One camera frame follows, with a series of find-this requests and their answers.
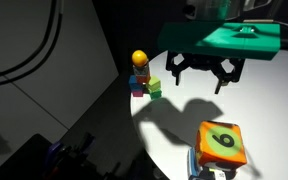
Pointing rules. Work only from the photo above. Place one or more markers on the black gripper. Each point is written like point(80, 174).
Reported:
point(205, 63)

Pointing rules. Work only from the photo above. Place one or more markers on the orange plushy number cube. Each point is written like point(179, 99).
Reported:
point(220, 143)

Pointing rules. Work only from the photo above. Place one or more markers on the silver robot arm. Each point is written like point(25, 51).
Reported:
point(214, 11)

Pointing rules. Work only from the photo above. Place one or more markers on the checkered plush cube with pictures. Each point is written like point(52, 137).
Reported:
point(197, 172)

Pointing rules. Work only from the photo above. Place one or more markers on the light green block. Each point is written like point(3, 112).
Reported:
point(153, 84)

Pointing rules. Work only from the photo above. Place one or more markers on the dark green block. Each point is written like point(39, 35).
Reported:
point(155, 94)

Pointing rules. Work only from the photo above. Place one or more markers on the orange-red block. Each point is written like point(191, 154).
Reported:
point(143, 79)

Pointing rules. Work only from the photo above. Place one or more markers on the grey block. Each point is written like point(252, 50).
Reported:
point(141, 71)

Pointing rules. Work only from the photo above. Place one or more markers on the blue block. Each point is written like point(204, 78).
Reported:
point(133, 84)

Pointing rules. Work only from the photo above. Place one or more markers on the magenta block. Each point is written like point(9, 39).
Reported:
point(138, 93)

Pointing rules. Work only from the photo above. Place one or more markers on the dark clamp cluster bottom left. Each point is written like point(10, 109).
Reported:
point(66, 162)

